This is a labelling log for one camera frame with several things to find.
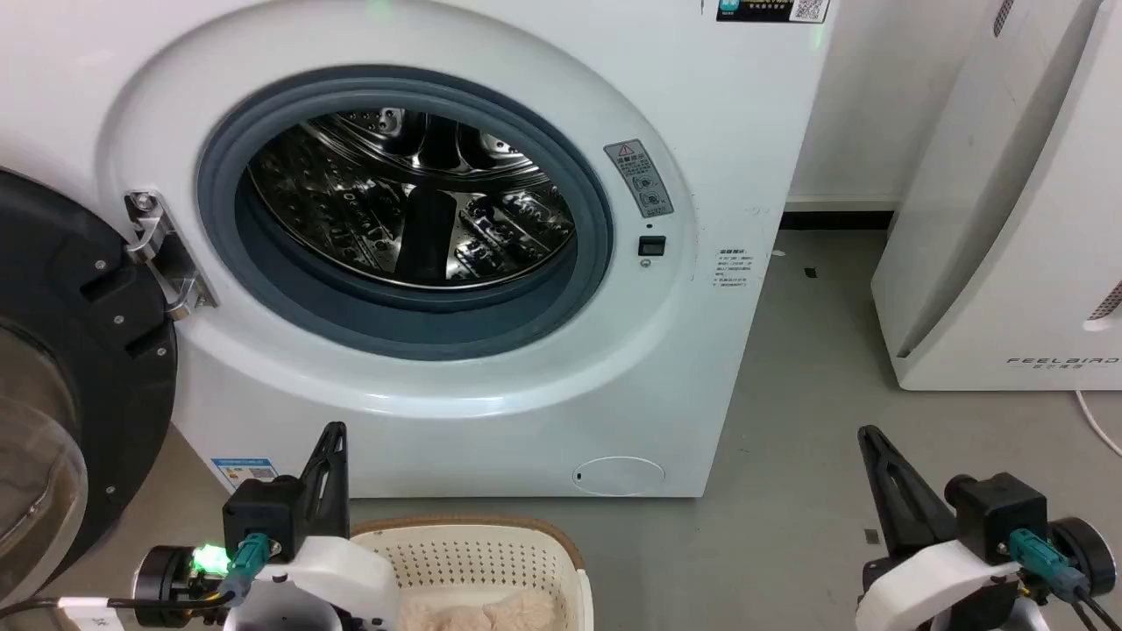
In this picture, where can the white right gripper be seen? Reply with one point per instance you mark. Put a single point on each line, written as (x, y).
(929, 587)

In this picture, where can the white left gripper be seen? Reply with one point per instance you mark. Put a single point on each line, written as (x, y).
(337, 583)

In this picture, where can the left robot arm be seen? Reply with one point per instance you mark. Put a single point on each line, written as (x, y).
(166, 583)

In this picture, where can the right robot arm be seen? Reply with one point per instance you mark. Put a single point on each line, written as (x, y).
(1087, 552)

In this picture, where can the stainless steel washing machine drum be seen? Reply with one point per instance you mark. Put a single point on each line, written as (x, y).
(351, 210)

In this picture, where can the black washing machine door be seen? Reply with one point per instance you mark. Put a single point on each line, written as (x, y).
(92, 289)

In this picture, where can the blue white energy label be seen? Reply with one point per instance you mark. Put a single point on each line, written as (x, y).
(245, 474)

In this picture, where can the white perforated laundry basket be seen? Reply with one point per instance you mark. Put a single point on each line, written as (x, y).
(478, 556)

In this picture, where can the grey rubber door gasket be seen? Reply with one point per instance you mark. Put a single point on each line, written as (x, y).
(421, 331)

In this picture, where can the beige fluffy cloth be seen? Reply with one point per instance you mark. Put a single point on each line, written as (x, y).
(491, 613)

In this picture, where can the white front-load washing machine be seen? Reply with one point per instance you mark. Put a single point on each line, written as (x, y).
(701, 368)

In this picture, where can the white air purifier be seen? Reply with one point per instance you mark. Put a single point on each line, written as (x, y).
(1008, 263)

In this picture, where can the oval drain filter cover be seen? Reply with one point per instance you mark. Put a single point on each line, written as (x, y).
(621, 476)

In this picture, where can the metal door hinge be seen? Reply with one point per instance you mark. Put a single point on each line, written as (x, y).
(162, 254)

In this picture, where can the small printed text label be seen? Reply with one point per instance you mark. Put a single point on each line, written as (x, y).
(731, 268)

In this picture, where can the black door latch socket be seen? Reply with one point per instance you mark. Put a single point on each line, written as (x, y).
(651, 246)

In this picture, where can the grey warning sticker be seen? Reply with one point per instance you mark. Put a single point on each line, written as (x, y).
(642, 180)

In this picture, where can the black QR code sticker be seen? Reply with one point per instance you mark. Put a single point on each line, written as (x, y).
(771, 9)

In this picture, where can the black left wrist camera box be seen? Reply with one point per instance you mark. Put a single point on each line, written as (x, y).
(263, 513)

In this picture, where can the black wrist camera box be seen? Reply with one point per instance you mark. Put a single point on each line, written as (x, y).
(263, 513)
(999, 513)

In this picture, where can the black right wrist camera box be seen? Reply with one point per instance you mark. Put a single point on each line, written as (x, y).
(999, 513)

